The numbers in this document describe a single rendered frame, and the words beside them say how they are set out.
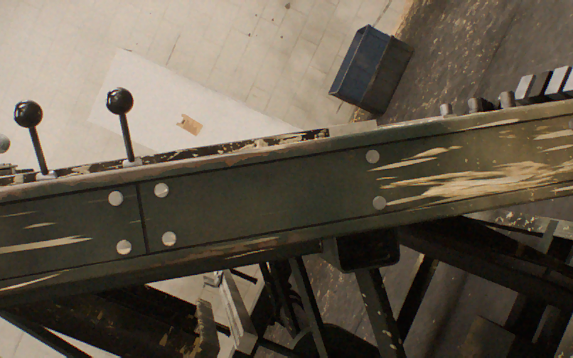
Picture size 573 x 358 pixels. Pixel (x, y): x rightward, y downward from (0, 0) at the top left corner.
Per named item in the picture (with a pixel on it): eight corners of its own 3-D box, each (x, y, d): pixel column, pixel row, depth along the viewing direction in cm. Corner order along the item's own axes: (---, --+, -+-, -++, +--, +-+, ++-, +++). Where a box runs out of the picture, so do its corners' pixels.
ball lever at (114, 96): (148, 177, 96) (131, 91, 89) (121, 182, 96) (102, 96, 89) (146, 164, 100) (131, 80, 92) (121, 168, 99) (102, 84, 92)
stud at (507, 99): (519, 106, 115) (516, 89, 115) (505, 109, 115) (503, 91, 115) (512, 108, 117) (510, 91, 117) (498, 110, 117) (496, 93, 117)
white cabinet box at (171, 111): (371, 165, 514) (119, 46, 483) (338, 233, 520) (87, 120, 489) (356, 154, 574) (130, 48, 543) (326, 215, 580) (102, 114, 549)
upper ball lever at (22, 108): (61, 191, 95) (38, 105, 87) (33, 195, 94) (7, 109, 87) (63, 177, 98) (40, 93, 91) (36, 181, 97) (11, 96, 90)
